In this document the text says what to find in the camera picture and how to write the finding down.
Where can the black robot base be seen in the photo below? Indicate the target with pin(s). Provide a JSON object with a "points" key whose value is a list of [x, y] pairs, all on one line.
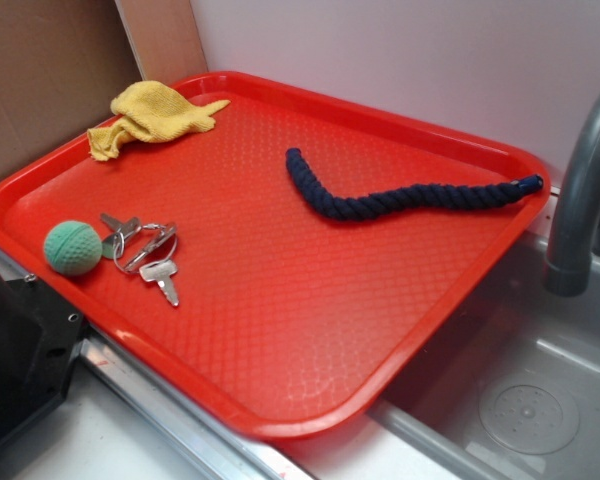
{"points": [[40, 332]]}

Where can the grey plastic sink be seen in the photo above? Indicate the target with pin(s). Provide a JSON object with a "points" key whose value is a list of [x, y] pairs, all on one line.
{"points": [[507, 388]]}

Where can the green dimpled ball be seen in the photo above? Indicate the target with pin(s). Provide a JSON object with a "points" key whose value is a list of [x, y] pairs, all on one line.
{"points": [[72, 248]]}

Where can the red plastic tray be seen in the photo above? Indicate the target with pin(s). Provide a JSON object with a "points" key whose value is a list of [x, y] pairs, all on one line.
{"points": [[289, 323]]}

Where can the brown cardboard panel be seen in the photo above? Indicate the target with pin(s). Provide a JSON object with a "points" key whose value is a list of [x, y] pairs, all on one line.
{"points": [[61, 63]]}

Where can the yellow cloth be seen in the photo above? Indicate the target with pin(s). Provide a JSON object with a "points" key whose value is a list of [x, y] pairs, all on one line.
{"points": [[150, 112]]}

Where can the silver key bunch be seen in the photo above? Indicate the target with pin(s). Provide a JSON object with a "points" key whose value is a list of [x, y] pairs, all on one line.
{"points": [[153, 262]]}

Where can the wooden board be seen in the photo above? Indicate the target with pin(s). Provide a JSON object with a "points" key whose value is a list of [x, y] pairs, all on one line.
{"points": [[164, 38]]}

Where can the grey faucet spout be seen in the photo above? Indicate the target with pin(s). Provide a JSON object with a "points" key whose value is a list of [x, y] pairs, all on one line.
{"points": [[575, 230]]}

